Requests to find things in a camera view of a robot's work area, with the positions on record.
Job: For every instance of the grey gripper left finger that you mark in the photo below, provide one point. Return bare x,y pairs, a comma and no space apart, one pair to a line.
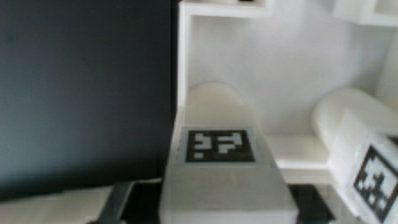
132,204

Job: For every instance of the white tagged chair leg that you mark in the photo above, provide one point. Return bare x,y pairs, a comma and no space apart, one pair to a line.
361,150

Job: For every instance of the white chair seat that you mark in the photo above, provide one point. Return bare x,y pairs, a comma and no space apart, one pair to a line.
278,73

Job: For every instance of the white short chair leg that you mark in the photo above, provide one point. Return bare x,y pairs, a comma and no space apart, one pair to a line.
225,188

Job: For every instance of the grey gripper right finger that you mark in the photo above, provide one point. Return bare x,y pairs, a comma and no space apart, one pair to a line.
315,213

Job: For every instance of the white front rail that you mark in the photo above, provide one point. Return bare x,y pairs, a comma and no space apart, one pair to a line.
65,208

